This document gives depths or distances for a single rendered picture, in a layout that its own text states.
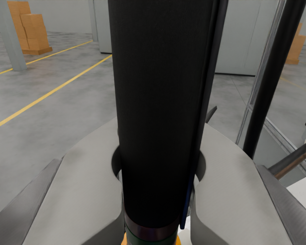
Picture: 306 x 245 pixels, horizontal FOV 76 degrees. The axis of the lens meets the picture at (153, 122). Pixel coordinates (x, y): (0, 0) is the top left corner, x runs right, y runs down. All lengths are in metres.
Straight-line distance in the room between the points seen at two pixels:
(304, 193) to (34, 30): 8.20
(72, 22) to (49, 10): 1.46
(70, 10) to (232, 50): 10.52
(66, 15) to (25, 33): 6.01
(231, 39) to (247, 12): 0.62
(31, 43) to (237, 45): 6.63
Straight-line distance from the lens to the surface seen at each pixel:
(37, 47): 8.37
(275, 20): 1.51
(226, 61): 5.78
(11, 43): 6.33
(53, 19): 14.74
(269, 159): 1.40
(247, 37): 5.76
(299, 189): 0.59
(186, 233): 0.20
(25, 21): 8.38
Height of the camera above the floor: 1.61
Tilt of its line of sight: 31 degrees down
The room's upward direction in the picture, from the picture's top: 2 degrees clockwise
